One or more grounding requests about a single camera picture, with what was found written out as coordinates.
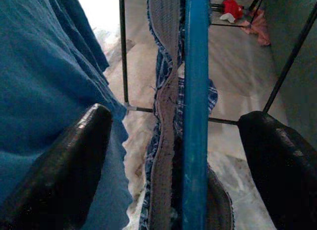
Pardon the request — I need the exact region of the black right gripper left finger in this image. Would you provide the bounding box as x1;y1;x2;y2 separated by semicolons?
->
0;103;113;230

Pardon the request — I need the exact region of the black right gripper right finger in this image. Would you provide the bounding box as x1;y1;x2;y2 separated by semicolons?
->
238;111;317;230

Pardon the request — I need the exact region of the blue plastic hanger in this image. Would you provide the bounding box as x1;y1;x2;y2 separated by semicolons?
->
182;0;211;230

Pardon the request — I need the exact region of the blue plaid shirt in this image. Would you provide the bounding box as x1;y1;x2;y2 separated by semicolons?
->
138;0;235;230

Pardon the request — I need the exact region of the green leather sofa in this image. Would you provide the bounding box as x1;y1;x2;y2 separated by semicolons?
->
262;0;317;144

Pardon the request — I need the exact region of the light blue shirt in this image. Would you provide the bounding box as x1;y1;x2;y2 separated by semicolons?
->
0;0;133;230

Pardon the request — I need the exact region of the black metal drying rack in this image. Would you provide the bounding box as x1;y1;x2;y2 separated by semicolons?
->
118;0;317;126

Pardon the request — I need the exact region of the small white cloth item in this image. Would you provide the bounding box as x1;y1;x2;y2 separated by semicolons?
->
219;12;236;24

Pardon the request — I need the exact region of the small red cloth item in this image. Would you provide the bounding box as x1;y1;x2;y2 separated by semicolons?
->
221;0;245;19

